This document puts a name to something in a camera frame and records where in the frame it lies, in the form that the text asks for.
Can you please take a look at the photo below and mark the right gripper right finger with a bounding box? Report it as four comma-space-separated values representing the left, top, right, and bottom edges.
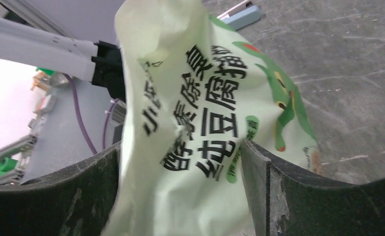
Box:
241, 140, 385, 236

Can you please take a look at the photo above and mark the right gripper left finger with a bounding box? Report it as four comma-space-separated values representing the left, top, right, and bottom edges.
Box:
0, 143, 120, 236

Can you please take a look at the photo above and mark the green litter bag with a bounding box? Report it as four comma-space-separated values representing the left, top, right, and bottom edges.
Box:
102, 0, 322, 236

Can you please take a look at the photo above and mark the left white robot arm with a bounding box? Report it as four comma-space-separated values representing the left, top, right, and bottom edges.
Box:
0, 17, 126, 101

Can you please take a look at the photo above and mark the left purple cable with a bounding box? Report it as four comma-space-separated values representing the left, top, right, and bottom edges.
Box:
63, 73, 119, 155

